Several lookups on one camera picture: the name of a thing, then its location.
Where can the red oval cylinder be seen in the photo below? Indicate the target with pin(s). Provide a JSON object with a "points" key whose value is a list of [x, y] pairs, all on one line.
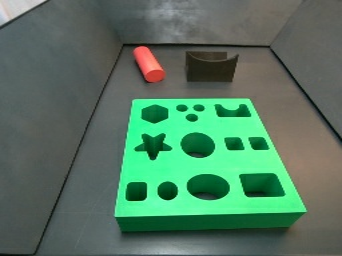
{"points": [[150, 67]]}

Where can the green foam shape-sorter board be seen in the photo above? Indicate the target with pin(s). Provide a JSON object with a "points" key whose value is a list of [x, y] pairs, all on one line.
{"points": [[202, 169]]}

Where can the black curved cradle fixture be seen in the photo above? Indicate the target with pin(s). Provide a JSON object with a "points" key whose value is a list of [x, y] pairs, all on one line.
{"points": [[208, 66]]}

